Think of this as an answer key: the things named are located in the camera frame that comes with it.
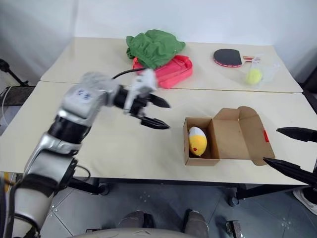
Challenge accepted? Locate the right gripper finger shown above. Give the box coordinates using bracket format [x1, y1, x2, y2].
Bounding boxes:
[276, 126, 317, 143]
[263, 156, 317, 187]

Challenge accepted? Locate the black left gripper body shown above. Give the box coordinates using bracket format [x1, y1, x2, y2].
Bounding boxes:
[124, 94, 153, 119]

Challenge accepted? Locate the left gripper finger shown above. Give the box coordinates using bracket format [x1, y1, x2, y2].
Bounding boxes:
[140, 116, 171, 130]
[148, 93, 171, 109]

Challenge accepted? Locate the brown cardboard box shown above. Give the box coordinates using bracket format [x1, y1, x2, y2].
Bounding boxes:
[183, 106, 276, 167]

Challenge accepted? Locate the white sneaker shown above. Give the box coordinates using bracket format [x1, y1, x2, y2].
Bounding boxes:
[293, 188, 317, 216]

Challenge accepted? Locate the pink fabric bag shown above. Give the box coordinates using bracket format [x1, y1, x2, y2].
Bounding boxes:
[131, 55, 194, 89]

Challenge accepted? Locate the yellow plush toy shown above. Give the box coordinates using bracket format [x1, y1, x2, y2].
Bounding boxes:
[188, 126, 208, 158]

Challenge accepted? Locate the green cloth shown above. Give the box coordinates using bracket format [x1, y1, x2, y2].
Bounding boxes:
[125, 29, 186, 70]

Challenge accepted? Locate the clear plastic bag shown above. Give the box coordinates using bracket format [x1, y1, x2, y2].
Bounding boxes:
[244, 55, 282, 89]

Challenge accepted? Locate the yellow tennis ball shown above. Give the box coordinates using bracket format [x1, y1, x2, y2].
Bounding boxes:
[245, 68, 263, 85]

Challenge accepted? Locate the black table tennis paddle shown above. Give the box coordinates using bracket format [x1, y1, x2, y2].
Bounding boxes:
[212, 48, 259, 68]

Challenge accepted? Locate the dark rounded shape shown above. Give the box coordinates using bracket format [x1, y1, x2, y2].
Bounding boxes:
[118, 210, 155, 229]
[184, 209, 208, 233]

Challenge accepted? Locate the black case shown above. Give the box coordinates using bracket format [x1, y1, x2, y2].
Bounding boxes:
[2, 86, 37, 107]

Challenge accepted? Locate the black tripod stand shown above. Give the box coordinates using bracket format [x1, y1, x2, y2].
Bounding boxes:
[0, 59, 30, 87]

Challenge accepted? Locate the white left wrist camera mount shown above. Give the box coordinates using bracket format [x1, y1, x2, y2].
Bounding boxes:
[123, 68, 159, 113]

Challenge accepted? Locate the black table leg frame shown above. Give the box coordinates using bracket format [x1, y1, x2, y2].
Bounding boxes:
[227, 182, 309, 207]
[66, 177, 110, 196]

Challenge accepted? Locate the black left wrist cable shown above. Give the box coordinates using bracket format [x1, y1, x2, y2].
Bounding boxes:
[111, 67, 146, 80]

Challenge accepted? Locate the black floor bracket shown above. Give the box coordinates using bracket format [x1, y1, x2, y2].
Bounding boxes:
[224, 219, 245, 237]

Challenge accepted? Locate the black left upper arm cable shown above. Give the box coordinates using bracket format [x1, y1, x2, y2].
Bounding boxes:
[70, 164, 92, 183]

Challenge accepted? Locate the white thin cable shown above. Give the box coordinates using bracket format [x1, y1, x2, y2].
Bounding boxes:
[0, 88, 12, 124]

